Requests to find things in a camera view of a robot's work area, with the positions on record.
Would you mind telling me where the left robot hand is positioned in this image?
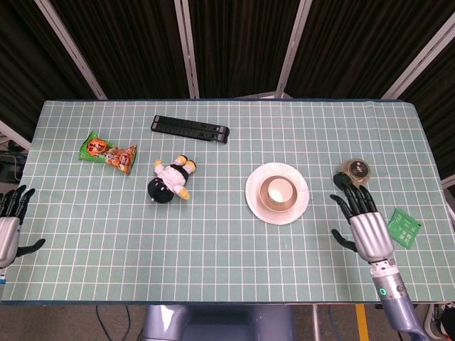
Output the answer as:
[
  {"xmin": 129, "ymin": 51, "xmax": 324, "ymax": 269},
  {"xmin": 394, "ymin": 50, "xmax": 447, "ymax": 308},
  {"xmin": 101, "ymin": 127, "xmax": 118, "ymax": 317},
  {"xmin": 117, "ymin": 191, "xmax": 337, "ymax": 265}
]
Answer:
[{"xmin": 0, "ymin": 184, "xmax": 46, "ymax": 269}]

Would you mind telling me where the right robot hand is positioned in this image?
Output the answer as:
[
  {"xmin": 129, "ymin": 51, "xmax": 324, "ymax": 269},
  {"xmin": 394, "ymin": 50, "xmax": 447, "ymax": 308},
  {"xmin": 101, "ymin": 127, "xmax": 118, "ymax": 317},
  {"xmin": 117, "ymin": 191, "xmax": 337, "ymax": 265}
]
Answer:
[{"xmin": 329, "ymin": 183, "xmax": 395, "ymax": 264}]

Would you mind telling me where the white paper cup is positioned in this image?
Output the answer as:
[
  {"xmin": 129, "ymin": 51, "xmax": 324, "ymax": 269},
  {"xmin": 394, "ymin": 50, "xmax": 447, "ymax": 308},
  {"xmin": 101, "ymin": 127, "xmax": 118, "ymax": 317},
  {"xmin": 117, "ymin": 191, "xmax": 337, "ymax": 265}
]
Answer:
[{"xmin": 267, "ymin": 177, "xmax": 294, "ymax": 205}]

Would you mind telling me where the round brown-lidded container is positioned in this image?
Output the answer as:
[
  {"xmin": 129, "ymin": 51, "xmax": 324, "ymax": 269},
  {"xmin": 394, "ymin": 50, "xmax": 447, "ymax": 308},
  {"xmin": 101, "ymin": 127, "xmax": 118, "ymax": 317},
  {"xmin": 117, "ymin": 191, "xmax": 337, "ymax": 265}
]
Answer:
[{"xmin": 341, "ymin": 158, "xmax": 373, "ymax": 188}]

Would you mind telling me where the green sachet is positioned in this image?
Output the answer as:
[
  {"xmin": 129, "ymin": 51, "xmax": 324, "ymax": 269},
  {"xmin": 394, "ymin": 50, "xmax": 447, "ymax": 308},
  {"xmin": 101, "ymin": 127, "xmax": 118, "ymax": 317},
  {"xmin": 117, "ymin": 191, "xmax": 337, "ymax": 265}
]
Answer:
[{"xmin": 386, "ymin": 208, "xmax": 422, "ymax": 249}]

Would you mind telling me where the small black rounded object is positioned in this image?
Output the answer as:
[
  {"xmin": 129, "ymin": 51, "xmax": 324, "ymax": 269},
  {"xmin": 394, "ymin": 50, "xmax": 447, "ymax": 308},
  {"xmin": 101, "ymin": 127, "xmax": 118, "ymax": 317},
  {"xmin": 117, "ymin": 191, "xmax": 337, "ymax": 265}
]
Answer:
[{"xmin": 333, "ymin": 172, "xmax": 353, "ymax": 190}]

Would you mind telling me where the white table leg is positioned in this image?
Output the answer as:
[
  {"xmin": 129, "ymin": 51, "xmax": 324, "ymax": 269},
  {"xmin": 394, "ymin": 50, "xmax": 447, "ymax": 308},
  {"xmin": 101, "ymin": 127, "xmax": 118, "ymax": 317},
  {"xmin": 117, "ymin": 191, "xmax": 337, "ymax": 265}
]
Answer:
[{"xmin": 311, "ymin": 304, "xmax": 320, "ymax": 341}]

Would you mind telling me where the black white sneaker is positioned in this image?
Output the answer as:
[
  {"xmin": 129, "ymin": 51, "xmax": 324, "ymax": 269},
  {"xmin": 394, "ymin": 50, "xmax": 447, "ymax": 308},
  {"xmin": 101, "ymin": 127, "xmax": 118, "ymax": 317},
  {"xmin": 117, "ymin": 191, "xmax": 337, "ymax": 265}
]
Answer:
[{"xmin": 424, "ymin": 301, "xmax": 455, "ymax": 337}]

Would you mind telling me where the beige bowl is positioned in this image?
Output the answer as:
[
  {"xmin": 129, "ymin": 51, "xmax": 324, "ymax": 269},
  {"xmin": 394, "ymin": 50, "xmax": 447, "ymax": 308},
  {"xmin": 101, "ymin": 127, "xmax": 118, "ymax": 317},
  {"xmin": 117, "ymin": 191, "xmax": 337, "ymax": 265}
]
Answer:
[{"xmin": 257, "ymin": 175, "xmax": 299, "ymax": 213}]

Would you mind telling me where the green orange snack bag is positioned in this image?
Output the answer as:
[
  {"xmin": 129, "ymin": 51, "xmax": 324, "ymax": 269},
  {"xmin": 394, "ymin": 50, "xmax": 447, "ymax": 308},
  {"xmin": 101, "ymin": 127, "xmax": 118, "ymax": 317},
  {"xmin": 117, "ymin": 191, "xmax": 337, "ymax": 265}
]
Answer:
[{"xmin": 77, "ymin": 131, "xmax": 139, "ymax": 176}]

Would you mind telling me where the white round plate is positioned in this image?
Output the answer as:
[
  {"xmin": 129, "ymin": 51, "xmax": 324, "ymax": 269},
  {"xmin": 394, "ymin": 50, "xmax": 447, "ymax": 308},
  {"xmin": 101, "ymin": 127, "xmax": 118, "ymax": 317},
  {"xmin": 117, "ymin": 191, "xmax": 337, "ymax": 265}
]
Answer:
[{"xmin": 245, "ymin": 162, "xmax": 310, "ymax": 226}]

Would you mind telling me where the black white plush toy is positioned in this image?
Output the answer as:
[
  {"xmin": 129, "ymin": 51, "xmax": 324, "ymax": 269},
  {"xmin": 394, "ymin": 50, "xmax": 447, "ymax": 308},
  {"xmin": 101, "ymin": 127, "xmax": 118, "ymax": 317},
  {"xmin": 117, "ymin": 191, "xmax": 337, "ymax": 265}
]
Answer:
[{"xmin": 147, "ymin": 153, "xmax": 198, "ymax": 205}]

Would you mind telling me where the green grid mat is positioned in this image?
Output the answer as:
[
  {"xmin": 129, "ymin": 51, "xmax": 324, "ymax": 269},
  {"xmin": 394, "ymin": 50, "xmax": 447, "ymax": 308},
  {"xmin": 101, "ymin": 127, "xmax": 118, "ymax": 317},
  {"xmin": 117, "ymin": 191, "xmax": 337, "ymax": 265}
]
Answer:
[{"xmin": 0, "ymin": 99, "xmax": 455, "ymax": 306}]

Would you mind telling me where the blue grey robot torso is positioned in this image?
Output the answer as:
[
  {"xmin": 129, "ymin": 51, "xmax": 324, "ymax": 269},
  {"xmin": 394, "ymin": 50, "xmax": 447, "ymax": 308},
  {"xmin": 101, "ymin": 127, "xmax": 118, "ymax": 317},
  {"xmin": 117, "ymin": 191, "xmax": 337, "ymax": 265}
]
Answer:
[{"xmin": 141, "ymin": 304, "xmax": 296, "ymax": 341}]

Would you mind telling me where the black folded stand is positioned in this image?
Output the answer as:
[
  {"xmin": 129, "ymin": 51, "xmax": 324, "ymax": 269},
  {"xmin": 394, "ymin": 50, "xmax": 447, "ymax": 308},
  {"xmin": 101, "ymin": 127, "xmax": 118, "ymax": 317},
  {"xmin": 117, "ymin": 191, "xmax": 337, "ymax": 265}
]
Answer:
[{"xmin": 150, "ymin": 114, "xmax": 230, "ymax": 144}]

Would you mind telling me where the black cable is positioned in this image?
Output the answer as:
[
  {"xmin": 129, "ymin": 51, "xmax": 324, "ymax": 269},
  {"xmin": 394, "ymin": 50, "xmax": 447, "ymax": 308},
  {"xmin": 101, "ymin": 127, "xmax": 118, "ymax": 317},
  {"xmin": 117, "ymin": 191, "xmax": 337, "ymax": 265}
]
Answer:
[{"xmin": 94, "ymin": 304, "xmax": 109, "ymax": 341}]

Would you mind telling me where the black partition panel white frame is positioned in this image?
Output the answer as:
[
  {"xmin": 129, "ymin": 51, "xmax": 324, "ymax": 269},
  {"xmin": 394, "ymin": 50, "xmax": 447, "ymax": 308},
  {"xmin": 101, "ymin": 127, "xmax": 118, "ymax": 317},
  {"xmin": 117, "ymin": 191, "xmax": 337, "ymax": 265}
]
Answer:
[
  {"xmin": 280, "ymin": 0, "xmax": 455, "ymax": 99},
  {"xmin": 0, "ymin": 0, "xmax": 107, "ymax": 150},
  {"xmin": 382, "ymin": 21, "xmax": 455, "ymax": 188},
  {"xmin": 181, "ymin": 0, "xmax": 309, "ymax": 99},
  {"xmin": 38, "ymin": 0, "xmax": 195, "ymax": 99}
]

